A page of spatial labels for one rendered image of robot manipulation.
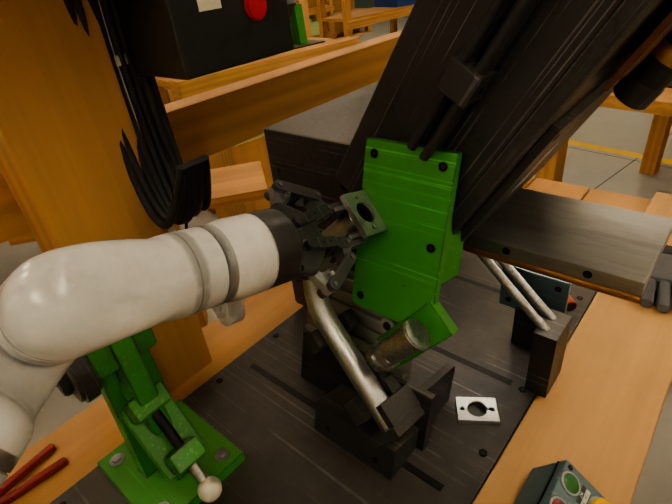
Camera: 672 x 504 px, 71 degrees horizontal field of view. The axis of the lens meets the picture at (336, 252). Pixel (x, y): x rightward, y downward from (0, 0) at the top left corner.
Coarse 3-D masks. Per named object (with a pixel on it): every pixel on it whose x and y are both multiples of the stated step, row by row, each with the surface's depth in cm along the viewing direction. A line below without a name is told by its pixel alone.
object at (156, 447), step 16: (160, 384) 54; (128, 400) 53; (160, 400) 53; (128, 416) 54; (144, 416) 52; (160, 416) 54; (176, 416) 57; (144, 432) 54; (176, 432) 54; (192, 432) 57; (144, 448) 54; (160, 448) 54; (176, 448) 54; (192, 448) 54; (160, 464) 54; (176, 464) 52; (192, 464) 53
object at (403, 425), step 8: (416, 408) 58; (408, 416) 57; (416, 416) 58; (400, 424) 56; (408, 424) 56; (384, 432) 56; (392, 432) 55; (400, 432) 55; (376, 440) 57; (384, 440) 56
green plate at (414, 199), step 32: (384, 160) 52; (416, 160) 50; (448, 160) 47; (384, 192) 53; (416, 192) 51; (448, 192) 48; (416, 224) 51; (448, 224) 49; (384, 256) 55; (416, 256) 52; (448, 256) 55; (384, 288) 57; (416, 288) 53
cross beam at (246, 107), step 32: (320, 64) 93; (352, 64) 100; (384, 64) 108; (192, 96) 78; (224, 96) 78; (256, 96) 83; (288, 96) 89; (320, 96) 95; (192, 128) 75; (224, 128) 80; (256, 128) 85; (0, 192) 58; (0, 224) 59
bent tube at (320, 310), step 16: (352, 192) 53; (352, 208) 52; (368, 208) 54; (336, 224) 55; (352, 224) 53; (368, 224) 52; (384, 224) 54; (304, 288) 61; (320, 304) 60; (320, 320) 60; (336, 320) 60; (336, 336) 59; (336, 352) 59; (352, 352) 59; (352, 368) 58; (368, 368) 59; (368, 384) 58; (368, 400) 58
